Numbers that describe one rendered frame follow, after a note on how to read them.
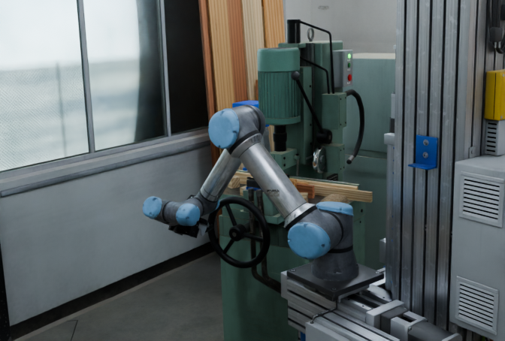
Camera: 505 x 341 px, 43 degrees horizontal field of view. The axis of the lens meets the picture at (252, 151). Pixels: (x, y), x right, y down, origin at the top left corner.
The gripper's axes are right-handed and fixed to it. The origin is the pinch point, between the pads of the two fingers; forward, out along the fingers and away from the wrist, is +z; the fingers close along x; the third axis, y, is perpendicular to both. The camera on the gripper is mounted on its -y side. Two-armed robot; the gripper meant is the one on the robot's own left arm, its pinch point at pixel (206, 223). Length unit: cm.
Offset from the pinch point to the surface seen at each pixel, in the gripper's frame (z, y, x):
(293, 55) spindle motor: 1, -73, 19
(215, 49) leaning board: 99, -126, -100
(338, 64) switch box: 30, -83, 25
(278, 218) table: 12.0, -8.3, 24.0
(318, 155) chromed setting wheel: 32, -42, 24
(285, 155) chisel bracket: 23.0, -37.6, 14.1
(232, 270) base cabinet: 34.4, 13.5, -5.0
